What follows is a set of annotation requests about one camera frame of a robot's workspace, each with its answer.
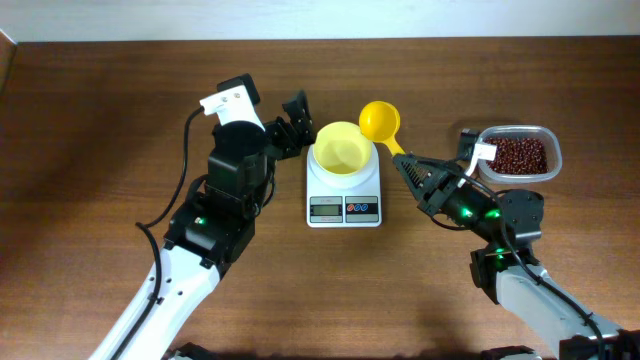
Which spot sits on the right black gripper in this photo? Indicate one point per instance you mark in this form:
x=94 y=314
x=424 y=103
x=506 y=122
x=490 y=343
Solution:
x=433 y=188

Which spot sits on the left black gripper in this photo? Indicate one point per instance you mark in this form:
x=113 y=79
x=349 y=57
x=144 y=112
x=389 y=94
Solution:
x=282 y=135

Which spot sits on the yellow measuring scoop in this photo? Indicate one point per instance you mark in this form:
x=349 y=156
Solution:
x=379 y=121

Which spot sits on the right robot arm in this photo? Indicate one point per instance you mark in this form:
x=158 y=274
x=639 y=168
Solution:
x=506 y=269

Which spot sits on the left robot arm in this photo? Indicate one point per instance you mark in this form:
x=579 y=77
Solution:
x=215 y=223

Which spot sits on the pale yellow bowl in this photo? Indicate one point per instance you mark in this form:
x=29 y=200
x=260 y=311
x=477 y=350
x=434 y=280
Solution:
x=341 y=149

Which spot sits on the white digital kitchen scale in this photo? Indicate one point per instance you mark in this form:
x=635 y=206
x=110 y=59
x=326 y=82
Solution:
x=351 y=201

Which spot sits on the red beans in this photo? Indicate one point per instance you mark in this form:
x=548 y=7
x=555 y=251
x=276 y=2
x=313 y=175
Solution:
x=518 y=156

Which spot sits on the clear plastic container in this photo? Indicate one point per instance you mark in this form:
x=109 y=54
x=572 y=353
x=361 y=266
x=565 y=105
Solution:
x=548 y=138

